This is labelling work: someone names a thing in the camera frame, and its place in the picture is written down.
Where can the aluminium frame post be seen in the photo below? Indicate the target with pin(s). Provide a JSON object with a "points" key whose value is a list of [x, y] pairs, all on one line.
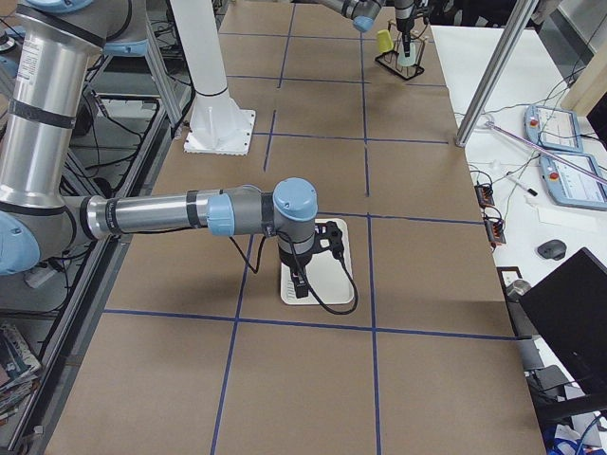
{"points": [[510, 36]]}

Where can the black laptop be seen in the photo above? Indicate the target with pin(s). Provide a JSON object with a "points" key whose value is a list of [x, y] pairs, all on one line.
{"points": [[568, 310]]}

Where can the grey computer mouse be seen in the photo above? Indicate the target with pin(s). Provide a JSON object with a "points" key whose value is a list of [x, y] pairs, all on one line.
{"points": [[552, 250]]}

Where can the pale green cup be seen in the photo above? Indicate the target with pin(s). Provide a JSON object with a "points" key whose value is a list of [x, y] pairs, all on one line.
{"points": [[408, 61]]}

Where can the lower teach pendant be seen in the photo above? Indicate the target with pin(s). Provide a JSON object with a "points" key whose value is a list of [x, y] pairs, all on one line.
{"points": [[570, 188]]}

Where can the stack of magazines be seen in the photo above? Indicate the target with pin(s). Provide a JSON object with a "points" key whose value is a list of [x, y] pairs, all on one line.
{"points": [[19, 370]]}

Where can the black wire cup rack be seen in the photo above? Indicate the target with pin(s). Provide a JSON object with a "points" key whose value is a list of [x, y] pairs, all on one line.
{"points": [[392, 55]]}

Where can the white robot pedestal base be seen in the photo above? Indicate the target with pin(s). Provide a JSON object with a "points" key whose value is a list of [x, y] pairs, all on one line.
{"points": [[217, 124]]}

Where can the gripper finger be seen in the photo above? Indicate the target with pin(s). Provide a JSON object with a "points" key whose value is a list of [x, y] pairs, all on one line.
{"points": [[406, 42], [300, 289]]}

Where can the upper teach pendant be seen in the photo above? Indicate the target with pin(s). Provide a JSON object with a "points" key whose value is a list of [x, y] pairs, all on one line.
{"points": [[553, 128]]}

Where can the teach pendant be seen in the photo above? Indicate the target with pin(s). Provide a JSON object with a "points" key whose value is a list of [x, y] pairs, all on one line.
{"points": [[553, 128], [570, 188]]}

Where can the cream bear serving tray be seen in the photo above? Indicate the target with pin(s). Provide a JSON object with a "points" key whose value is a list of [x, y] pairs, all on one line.
{"points": [[329, 272]]}

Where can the yellow cup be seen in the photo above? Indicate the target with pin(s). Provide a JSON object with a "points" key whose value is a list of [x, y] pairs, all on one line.
{"points": [[384, 41]]}

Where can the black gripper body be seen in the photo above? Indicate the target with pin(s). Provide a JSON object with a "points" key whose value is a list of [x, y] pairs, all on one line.
{"points": [[294, 260], [404, 26]]}

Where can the black marker pen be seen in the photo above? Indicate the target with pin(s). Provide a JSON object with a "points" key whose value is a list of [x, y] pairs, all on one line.
{"points": [[522, 185]]}

